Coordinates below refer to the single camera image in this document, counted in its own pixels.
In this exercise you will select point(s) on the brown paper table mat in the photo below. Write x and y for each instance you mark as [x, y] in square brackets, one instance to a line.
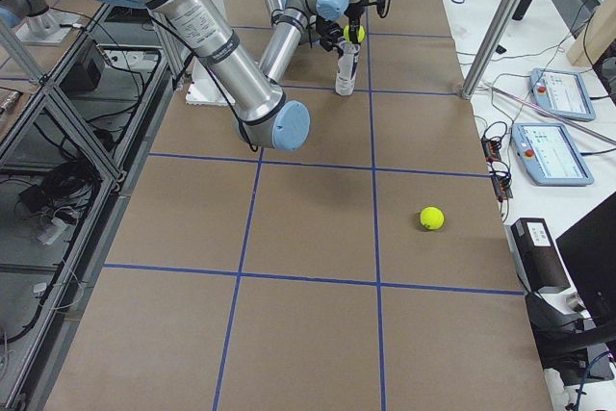
[304, 280]

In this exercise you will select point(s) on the far blue teach pendant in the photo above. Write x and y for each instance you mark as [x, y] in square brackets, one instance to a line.
[562, 93]

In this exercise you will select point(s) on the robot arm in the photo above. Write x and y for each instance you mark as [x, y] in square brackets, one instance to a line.
[290, 20]
[264, 114]

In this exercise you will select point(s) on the Wilson tennis ball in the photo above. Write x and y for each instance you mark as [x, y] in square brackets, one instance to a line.
[432, 218]

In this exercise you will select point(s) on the near blue teach pendant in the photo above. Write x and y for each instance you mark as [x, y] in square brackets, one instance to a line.
[549, 155]

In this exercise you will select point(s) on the black box white label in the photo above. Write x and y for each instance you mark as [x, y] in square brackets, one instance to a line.
[542, 266]

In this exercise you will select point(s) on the clear tennis ball can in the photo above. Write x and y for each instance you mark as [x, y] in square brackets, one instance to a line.
[348, 57]

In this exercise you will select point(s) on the aluminium frame post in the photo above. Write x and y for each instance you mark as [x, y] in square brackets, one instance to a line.
[488, 46]

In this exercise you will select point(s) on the black monitor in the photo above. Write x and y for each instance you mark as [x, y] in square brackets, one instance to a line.
[587, 249]

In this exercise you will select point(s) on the blue teach pendant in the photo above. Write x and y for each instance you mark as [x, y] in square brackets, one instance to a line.
[549, 155]
[562, 93]

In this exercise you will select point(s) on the Roland Garros tennis ball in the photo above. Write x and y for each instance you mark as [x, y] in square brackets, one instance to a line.
[361, 34]

